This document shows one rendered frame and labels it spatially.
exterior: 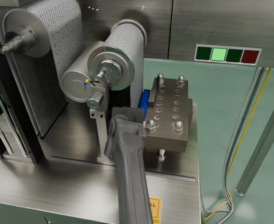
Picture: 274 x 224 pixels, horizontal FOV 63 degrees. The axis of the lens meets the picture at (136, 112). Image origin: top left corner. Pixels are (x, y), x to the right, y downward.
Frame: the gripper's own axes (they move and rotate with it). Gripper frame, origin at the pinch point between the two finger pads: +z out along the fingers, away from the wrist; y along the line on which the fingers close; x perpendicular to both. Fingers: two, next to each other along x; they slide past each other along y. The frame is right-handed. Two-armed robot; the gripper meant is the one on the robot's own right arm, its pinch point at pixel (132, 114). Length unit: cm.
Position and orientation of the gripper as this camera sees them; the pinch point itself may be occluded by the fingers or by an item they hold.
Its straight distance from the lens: 79.8
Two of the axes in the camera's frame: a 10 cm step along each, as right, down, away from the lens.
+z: 1.6, -1.4, 9.8
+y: 9.8, 1.1, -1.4
